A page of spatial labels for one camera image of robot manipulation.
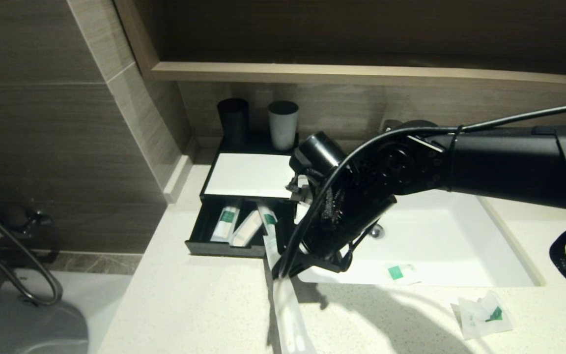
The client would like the long packet small green mark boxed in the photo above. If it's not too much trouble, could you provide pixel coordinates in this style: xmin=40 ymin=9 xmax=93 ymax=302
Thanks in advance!
xmin=262 ymin=231 xmax=317 ymax=354

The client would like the long packet large green label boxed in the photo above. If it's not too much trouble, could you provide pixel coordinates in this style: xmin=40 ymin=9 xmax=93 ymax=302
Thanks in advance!
xmin=257 ymin=203 xmax=280 ymax=237

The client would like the small packet with pink item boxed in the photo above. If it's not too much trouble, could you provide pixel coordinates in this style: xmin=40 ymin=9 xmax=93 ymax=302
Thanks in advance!
xmin=385 ymin=264 xmax=422 ymax=287

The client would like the black box drawer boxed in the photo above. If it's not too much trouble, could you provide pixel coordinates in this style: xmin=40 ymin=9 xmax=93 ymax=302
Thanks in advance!
xmin=185 ymin=196 xmax=298 ymax=260

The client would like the black amenity box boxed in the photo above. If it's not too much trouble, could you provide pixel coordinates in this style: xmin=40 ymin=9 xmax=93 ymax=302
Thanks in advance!
xmin=198 ymin=132 xmax=299 ymax=217

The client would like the beige flat packet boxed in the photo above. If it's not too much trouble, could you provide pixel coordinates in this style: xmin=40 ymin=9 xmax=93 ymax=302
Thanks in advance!
xmin=229 ymin=210 xmax=264 ymax=247

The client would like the white tube packet green label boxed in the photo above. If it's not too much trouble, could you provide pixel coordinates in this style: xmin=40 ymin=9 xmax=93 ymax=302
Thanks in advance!
xmin=210 ymin=206 xmax=241 ymax=242

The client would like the grey cup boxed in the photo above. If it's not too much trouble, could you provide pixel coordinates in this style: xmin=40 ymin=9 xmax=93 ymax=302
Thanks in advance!
xmin=268 ymin=101 xmax=299 ymax=151

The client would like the white sink basin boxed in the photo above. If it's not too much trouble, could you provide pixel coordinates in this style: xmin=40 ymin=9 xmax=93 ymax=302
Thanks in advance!
xmin=297 ymin=189 xmax=543 ymax=288

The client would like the black cup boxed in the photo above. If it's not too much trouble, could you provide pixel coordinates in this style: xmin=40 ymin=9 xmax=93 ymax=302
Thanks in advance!
xmin=217 ymin=98 xmax=250 ymax=146

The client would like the crumpled shower cap packet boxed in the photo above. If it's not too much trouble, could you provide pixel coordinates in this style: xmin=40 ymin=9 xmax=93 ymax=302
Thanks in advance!
xmin=451 ymin=290 xmax=514 ymax=341

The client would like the white bathtub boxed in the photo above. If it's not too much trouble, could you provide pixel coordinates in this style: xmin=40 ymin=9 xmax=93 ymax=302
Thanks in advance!
xmin=0 ymin=265 xmax=134 ymax=354

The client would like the chrome bathtub mixer tap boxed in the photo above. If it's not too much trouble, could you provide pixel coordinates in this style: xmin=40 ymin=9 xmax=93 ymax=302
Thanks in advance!
xmin=0 ymin=209 xmax=57 ymax=268

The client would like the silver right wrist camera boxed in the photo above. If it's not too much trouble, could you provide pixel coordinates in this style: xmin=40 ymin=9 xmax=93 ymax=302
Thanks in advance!
xmin=285 ymin=175 xmax=314 ymax=205

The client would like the black camera cable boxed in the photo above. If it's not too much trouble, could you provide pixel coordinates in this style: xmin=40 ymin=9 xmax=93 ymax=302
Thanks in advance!
xmin=276 ymin=102 xmax=566 ymax=278

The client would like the wooden wall shelf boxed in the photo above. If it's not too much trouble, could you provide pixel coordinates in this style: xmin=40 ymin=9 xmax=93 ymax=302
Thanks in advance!
xmin=151 ymin=62 xmax=566 ymax=96

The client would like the metal shower hose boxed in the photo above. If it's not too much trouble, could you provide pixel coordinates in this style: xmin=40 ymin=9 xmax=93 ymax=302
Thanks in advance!
xmin=0 ymin=197 xmax=64 ymax=306

